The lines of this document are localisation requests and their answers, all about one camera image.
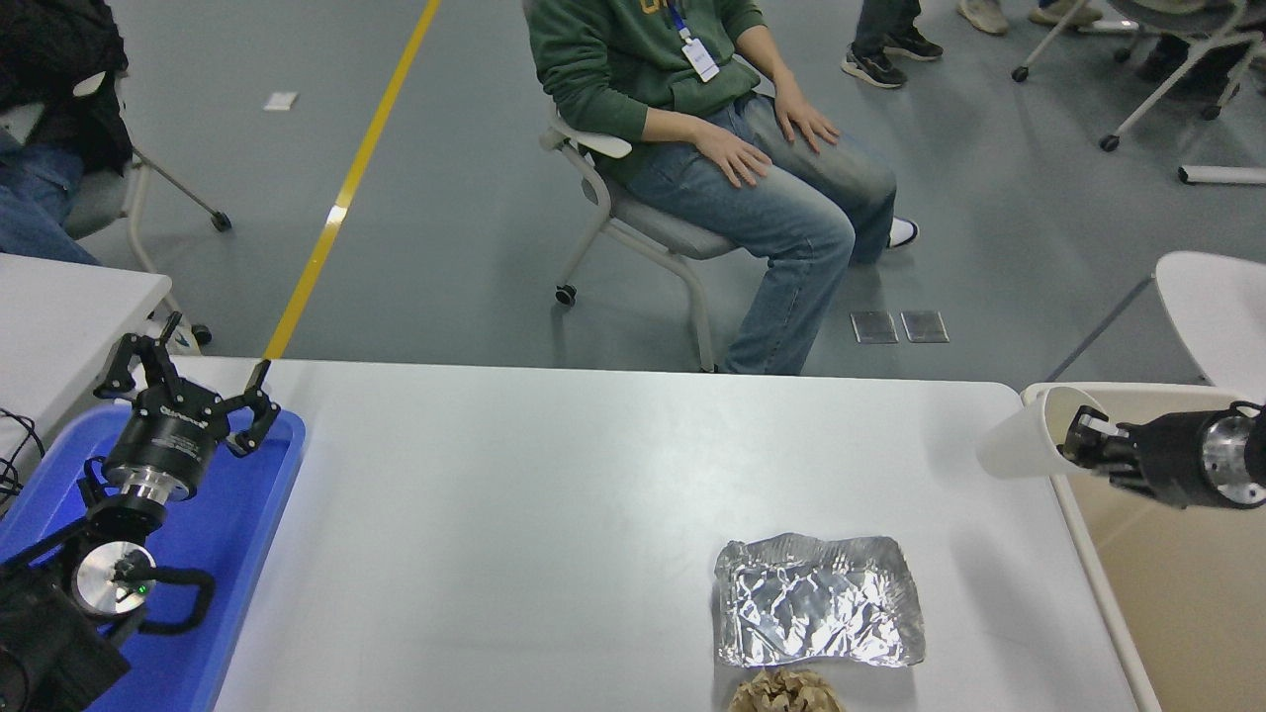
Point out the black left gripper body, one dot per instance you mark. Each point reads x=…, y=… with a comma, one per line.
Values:
x=166, y=440

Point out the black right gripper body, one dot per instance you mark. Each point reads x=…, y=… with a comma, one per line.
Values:
x=1172, y=457

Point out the white paper cup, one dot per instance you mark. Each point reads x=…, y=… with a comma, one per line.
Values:
x=1019, y=440

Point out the foil tray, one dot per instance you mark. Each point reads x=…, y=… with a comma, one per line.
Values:
x=811, y=603

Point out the tan paper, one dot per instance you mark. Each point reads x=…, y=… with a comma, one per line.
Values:
x=786, y=692

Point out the person's left hand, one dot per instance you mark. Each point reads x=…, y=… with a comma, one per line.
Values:
x=806, y=114

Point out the person's right hand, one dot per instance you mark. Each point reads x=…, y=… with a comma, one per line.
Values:
x=732, y=156

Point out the white side table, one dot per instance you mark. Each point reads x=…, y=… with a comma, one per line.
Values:
x=59, y=316

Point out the blue plastic tray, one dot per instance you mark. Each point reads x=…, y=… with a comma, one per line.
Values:
x=237, y=514

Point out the white rounded table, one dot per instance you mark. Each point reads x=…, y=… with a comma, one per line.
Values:
x=1217, y=307

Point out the large pale bin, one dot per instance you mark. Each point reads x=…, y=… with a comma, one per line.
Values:
x=1187, y=613

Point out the grey wheeled chair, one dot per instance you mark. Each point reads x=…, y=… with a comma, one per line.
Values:
x=94, y=203

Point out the silver floor plate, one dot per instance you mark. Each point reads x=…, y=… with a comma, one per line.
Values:
x=925, y=326
x=874, y=327

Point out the white bar on floor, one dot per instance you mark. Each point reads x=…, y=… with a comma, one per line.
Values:
x=1221, y=176

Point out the person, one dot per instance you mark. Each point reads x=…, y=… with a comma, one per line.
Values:
x=1182, y=54
x=984, y=14
x=49, y=59
x=880, y=20
x=613, y=59

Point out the white-framed wheeled chair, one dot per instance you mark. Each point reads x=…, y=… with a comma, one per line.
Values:
x=1167, y=20

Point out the grey chair white armrests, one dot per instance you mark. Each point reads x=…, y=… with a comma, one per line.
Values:
x=653, y=227

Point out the white ID badge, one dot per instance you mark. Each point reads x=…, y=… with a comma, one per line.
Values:
x=700, y=59

